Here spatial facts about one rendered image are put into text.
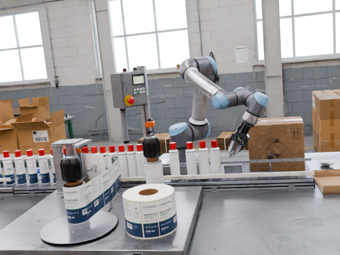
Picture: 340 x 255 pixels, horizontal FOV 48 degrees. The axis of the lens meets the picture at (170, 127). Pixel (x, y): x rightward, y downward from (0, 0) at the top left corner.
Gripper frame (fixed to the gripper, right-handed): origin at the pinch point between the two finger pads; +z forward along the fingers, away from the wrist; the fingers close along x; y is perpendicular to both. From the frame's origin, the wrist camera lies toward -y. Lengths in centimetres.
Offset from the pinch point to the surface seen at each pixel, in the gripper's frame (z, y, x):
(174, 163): 16.9, 2.7, -24.5
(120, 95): -2, 0, -66
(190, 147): 5.6, 2.4, -20.4
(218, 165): 7.6, 1.9, -3.4
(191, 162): 12.2, 3.4, -16.5
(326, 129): -11, -294, 116
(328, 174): -11, -12, 51
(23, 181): 69, 2, -98
